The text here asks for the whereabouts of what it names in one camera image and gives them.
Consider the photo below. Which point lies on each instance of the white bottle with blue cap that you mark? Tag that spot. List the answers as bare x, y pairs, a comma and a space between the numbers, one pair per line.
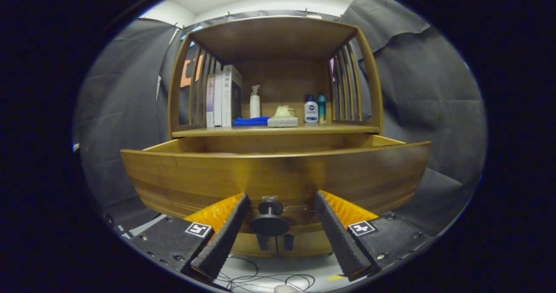
311, 113

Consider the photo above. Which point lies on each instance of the blue folded cloth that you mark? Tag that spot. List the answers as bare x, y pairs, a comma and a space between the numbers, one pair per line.
251, 121

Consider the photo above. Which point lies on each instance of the grey and white book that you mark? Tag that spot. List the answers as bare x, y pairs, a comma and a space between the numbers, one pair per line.
228, 97

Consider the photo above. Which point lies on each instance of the pale green grey scrubber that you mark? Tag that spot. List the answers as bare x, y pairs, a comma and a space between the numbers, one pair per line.
282, 121

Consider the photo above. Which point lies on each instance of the lilac book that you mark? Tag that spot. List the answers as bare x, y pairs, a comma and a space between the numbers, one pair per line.
210, 102

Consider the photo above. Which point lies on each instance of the wooden cabinet door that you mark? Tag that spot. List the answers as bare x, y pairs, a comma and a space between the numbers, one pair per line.
312, 245
245, 244

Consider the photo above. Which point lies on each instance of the wooden countertop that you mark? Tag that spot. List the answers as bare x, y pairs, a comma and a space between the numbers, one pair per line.
339, 129

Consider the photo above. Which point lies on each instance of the black backdrop cloth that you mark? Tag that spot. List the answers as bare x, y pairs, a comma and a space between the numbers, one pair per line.
425, 89

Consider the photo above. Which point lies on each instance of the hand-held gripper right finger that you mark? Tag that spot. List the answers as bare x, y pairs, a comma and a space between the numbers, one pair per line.
339, 236

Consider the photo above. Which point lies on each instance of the yellow floor tape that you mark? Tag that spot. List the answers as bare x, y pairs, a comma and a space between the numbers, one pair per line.
335, 278

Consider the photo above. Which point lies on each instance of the wooden drawer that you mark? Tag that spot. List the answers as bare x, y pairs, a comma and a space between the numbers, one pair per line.
217, 176

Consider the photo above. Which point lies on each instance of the white pump bottle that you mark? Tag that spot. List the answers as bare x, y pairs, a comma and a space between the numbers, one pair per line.
255, 108

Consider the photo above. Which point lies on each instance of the wooden cabinet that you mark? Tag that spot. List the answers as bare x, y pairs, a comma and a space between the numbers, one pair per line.
273, 37

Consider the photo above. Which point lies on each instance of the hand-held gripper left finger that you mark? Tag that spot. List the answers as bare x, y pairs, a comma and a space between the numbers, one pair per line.
226, 236

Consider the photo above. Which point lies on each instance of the black drawer knob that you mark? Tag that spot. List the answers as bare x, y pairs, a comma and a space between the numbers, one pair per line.
269, 223

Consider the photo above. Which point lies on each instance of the teal bottle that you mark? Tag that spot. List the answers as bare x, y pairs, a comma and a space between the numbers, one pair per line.
322, 110

